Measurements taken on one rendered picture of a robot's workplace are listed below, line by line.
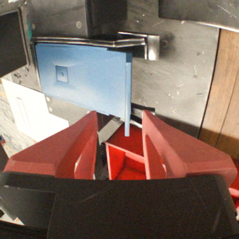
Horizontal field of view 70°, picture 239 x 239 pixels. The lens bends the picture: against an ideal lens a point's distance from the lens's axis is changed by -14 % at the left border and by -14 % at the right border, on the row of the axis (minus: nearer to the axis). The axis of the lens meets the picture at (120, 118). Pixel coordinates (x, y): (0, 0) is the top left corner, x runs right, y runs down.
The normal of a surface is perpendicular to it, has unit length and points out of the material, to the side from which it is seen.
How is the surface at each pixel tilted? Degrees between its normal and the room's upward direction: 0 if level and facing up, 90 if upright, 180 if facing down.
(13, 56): 90
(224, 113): 0
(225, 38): 0
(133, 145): 90
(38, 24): 0
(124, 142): 90
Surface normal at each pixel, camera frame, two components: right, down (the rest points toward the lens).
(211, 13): -0.51, 0.52
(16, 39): 0.86, 0.29
